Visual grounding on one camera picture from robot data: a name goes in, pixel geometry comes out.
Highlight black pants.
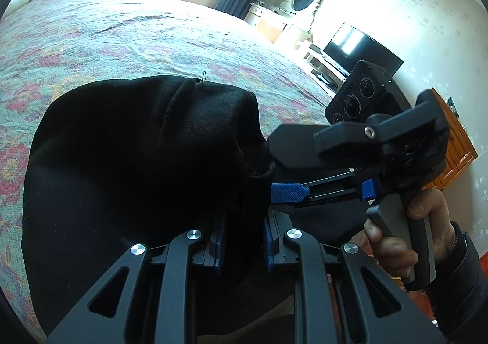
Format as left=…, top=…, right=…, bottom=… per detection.
left=21, top=74, right=371, bottom=337

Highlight white tv stand shelf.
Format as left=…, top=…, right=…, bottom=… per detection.
left=300, top=42, right=346, bottom=98

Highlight black flat television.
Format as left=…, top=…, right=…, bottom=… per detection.
left=322, top=22, right=404, bottom=76

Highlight cream vanity dresser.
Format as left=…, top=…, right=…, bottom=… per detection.
left=244, top=2, right=310, bottom=50

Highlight right human hand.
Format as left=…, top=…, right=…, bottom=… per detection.
left=364, top=189, right=457, bottom=278

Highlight right forearm dark sleeve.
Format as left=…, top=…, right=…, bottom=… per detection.
left=427, top=222, right=487, bottom=343

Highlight black camera box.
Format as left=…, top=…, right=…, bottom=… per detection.
left=325, top=60, right=411, bottom=125

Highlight floral green bedspread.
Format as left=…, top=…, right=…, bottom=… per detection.
left=1, top=0, right=330, bottom=342

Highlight orange wooden cabinet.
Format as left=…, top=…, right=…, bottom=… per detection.
left=426, top=89, right=478, bottom=191

